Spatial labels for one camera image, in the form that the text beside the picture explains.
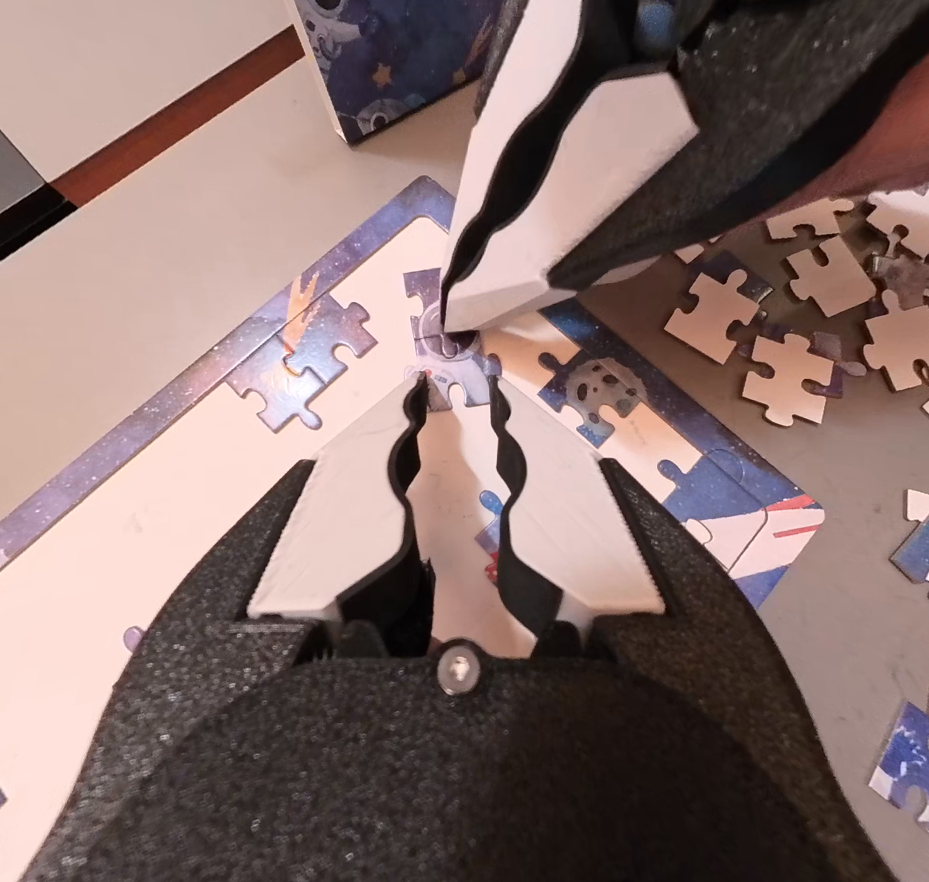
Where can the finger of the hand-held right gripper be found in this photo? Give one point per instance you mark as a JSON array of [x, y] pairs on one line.
[[522, 84], [580, 192]]

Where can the black desk panel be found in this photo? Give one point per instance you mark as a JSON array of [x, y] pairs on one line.
[[22, 185]]

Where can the astronaut helmet puzzle piece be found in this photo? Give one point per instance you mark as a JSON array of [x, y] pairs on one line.
[[428, 316]]

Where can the orange comet puzzle piece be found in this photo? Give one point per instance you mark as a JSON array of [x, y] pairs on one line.
[[312, 352]]

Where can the person's right hand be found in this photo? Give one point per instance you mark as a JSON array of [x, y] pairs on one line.
[[893, 156]]

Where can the grey desk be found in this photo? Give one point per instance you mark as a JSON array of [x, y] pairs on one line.
[[109, 25], [145, 243]]

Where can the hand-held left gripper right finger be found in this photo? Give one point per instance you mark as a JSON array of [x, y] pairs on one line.
[[580, 533]]

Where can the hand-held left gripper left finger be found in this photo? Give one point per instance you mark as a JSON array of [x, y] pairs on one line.
[[341, 533]]

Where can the pile of puzzle pieces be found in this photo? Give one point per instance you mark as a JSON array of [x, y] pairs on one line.
[[784, 374]]

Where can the red white rocket puzzle piece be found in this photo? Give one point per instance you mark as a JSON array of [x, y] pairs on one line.
[[492, 533]]

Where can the small grey robot puzzle piece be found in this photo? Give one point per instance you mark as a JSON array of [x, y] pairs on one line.
[[464, 381]]

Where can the blue space puzzle tray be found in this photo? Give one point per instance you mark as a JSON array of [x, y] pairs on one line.
[[145, 533]]

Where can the alien face puzzle piece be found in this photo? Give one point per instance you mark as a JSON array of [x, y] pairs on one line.
[[602, 388]]

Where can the illustrated puzzle box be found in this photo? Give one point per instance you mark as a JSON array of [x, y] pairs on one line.
[[406, 40]]

